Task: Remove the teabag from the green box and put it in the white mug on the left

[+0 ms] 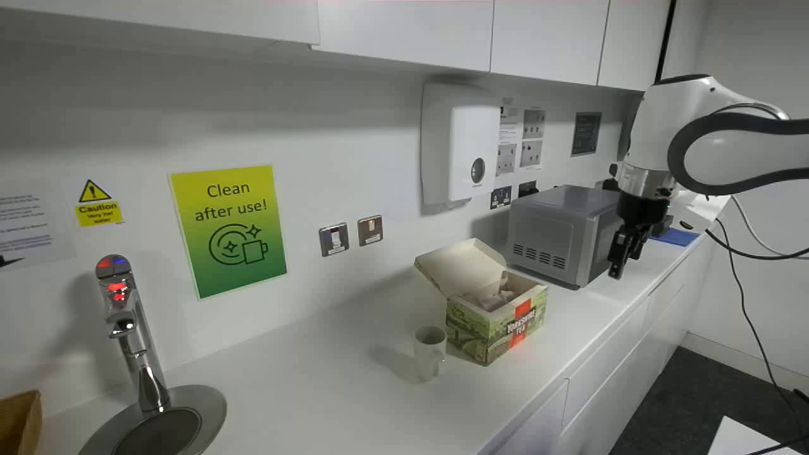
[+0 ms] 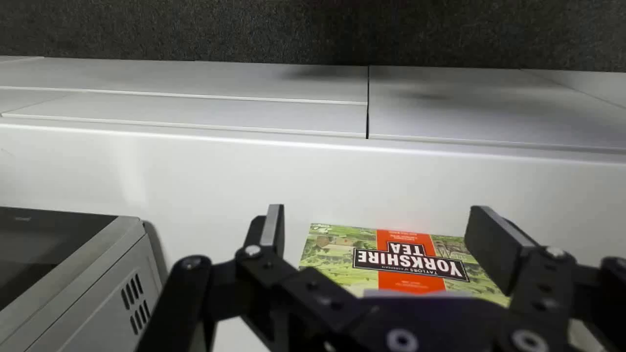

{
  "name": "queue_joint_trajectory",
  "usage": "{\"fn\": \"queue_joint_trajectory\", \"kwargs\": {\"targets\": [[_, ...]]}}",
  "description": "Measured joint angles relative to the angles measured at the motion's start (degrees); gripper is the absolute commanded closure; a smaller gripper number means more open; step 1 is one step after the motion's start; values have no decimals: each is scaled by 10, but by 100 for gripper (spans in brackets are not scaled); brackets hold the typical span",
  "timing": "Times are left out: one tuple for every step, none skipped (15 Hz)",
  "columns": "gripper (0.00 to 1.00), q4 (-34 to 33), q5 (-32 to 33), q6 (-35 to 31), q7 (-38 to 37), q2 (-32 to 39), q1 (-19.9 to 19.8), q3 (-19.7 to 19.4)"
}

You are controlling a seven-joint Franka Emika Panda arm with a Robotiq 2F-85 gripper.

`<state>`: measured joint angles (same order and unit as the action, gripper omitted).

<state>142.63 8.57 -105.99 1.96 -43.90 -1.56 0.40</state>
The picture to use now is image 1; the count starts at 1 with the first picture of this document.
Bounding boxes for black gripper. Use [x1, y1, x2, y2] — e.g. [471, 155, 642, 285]
[609, 193, 667, 277]

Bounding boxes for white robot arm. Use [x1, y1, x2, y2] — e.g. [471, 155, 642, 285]
[609, 74, 809, 277]

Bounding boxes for green tea box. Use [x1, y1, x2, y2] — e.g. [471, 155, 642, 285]
[416, 238, 550, 367]

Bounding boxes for white mug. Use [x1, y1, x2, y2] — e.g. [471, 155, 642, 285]
[412, 327, 447, 381]

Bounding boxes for brown cardboard box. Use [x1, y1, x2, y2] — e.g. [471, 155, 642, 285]
[0, 389, 44, 455]

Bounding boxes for blue cloth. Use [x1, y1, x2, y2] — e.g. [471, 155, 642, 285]
[656, 227, 697, 247]

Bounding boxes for silver microwave oven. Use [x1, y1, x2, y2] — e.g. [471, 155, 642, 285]
[507, 185, 623, 288]

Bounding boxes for white instruction sheet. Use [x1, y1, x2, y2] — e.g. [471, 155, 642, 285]
[495, 107, 546, 176]

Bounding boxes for white upper cabinets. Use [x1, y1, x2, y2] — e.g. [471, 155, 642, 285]
[0, 0, 672, 90]

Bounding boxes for white paper towel dispenser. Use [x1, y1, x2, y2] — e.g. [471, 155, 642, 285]
[421, 80, 501, 205]

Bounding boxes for green clean after use poster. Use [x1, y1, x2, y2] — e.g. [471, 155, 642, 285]
[173, 164, 287, 298]

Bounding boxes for round metal drain tray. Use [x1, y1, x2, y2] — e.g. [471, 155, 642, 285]
[78, 384, 227, 455]

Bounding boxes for chrome hot water tap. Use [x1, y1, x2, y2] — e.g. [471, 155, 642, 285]
[97, 253, 170, 414]

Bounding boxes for yellow caution sign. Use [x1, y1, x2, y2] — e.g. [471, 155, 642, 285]
[76, 179, 124, 227]

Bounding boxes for white paper notice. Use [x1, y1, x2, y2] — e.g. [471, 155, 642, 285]
[0, 193, 63, 267]

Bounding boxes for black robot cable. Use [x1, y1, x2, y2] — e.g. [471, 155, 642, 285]
[704, 195, 809, 406]

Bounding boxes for black double wall socket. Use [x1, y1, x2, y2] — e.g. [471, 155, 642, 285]
[490, 179, 538, 210]

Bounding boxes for right wall socket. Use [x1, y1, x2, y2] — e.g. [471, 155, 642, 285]
[356, 214, 384, 246]

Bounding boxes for left wall socket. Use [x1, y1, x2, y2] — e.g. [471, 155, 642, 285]
[318, 222, 350, 257]

